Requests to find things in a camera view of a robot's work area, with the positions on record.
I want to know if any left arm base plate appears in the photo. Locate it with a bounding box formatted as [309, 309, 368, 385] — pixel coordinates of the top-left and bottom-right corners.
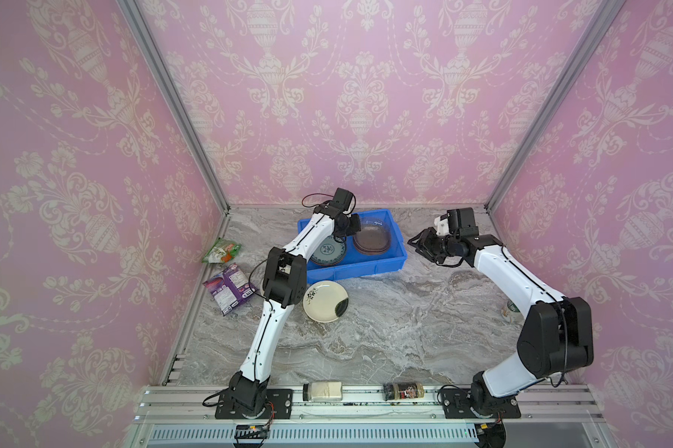
[214, 388, 294, 420]

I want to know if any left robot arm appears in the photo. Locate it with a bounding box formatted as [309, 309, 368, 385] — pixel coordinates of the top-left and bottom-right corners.
[224, 188, 361, 417]

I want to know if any aluminium front rail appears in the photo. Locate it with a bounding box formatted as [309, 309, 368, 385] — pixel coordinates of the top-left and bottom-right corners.
[124, 385, 617, 447]

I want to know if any brown tinted glass plate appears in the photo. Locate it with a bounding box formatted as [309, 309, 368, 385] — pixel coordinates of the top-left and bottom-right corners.
[353, 218, 392, 256]

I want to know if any blue plastic bin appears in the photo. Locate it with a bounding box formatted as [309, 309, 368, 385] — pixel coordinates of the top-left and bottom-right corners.
[308, 209, 407, 285]

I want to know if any white jar on rail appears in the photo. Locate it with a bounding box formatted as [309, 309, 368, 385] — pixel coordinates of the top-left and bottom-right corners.
[302, 381, 343, 402]

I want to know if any white plate black accent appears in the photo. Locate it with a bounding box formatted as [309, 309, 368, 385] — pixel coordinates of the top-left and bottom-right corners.
[302, 281, 349, 323]

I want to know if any dark spice jar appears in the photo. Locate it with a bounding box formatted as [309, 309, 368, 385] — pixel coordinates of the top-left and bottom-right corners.
[383, 382, 425, 401]

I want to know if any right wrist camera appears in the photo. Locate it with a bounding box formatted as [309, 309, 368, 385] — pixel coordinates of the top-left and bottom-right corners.
[434, 214, 452, 237]

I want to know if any purple snack packet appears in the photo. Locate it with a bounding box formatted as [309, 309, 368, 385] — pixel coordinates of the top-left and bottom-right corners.
[202, 263, 255, 315]

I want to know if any green snack packet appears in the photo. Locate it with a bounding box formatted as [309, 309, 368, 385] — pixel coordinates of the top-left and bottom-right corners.
[201, 238, 242, 264]

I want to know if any blue patterned ceramic plate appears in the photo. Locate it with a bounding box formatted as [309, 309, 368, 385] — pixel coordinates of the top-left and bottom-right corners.
[310, 236, 347, 267]

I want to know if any green tin can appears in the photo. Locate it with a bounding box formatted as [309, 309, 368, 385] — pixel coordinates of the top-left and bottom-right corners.
[501, 300, 521, 322]

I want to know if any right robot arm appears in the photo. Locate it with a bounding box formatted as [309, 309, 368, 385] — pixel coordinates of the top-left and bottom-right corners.
[407, 208, 594, 416]

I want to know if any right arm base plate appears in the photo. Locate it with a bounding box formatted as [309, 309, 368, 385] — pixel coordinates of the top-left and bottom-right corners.
[435, 385, 521, 419]

